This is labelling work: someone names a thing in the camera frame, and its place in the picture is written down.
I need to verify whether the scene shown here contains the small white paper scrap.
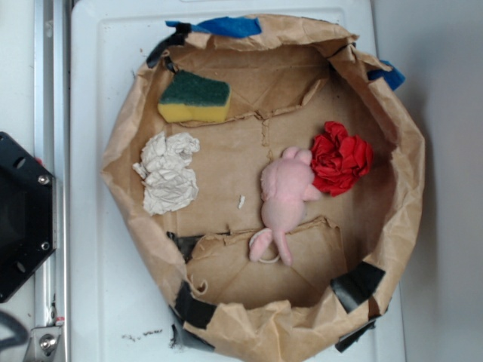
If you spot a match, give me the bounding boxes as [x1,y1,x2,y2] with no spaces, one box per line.
[237,195,245,210]

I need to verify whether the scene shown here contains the pink plush toy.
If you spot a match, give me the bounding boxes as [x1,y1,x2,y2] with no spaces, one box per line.
[249,146,321,266]

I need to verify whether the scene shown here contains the white tray board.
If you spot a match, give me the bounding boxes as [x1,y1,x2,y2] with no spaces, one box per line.
[69,0,408,362]

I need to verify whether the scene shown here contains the brown paper bag bin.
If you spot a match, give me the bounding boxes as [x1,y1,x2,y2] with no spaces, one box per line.
[101,14,425,361]

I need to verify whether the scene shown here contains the crumpled white paper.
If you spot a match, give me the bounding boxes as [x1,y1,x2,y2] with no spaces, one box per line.
[132,131,200,216]

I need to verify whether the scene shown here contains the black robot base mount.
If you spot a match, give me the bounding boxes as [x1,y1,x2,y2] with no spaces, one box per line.
[1,132,54,303]

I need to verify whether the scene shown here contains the aluminium rail frame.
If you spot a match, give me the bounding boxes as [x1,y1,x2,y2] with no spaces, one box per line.
[24,1,75,361]

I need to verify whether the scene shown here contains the crumpled red paper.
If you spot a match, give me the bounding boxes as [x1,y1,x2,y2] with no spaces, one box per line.
[311,121,374,197]

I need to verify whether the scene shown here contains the green and yellow sponge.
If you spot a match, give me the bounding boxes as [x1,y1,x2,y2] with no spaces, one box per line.
[158,70,231,123]

